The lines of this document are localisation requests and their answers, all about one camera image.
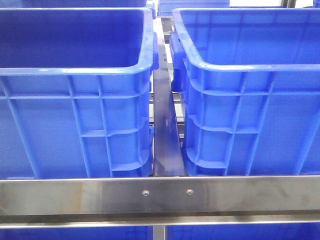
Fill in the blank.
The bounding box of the steel shelf centre divider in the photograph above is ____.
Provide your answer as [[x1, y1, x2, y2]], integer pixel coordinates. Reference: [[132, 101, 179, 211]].
[[153, 17, 185, 177]]

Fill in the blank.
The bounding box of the blue crate front left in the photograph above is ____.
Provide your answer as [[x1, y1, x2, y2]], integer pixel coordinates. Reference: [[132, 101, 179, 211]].
[[0, 8, 159, 180]]

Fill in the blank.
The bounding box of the blue crate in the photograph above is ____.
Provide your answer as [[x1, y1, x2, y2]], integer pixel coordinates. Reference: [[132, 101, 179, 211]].
[[0, 226, 153, 240], [0, 8, 159, 180], [170, 8, 320, 176], [167, 223, 320, 240], [157, 0, 230, 17], [17, 0, 148, 8]]

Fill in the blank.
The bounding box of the blue crate front right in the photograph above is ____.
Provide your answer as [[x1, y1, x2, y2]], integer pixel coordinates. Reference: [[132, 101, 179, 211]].
[[170, 8, 320, 176]]

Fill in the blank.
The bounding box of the blue crate rear middle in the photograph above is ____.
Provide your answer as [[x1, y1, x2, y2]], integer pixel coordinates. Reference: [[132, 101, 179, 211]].
[[157, 0, 230, 17]]

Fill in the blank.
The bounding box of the blue crate lower left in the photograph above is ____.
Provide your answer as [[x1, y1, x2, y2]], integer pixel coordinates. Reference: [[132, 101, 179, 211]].
[[0, 226, 153, 240]]

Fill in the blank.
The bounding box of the blue crate rear left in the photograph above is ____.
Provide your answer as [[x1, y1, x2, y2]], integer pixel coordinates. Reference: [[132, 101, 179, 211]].
[[17, 0, 148, 8]]

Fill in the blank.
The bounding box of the blue crate lower right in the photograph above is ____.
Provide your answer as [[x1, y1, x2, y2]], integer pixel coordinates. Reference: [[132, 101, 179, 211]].
[[167, 223, 320, 240]]

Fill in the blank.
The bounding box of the steel shelf front rail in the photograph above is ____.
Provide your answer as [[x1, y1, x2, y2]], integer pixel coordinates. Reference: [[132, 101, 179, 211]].
[[0, 175, 320, 229]]

